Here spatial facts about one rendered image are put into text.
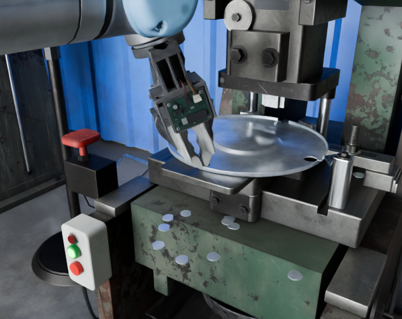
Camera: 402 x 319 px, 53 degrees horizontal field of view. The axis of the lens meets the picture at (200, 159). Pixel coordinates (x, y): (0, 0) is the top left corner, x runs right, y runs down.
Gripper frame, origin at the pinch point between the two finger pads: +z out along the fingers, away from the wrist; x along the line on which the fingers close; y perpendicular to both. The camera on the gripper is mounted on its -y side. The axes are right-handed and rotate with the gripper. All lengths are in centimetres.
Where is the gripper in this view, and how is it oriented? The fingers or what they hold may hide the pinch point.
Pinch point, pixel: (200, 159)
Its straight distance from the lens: 64.0
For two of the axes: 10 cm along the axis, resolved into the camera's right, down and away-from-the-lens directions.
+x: 9.2, -3.9, 0.7
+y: 2.4, 4.0, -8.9
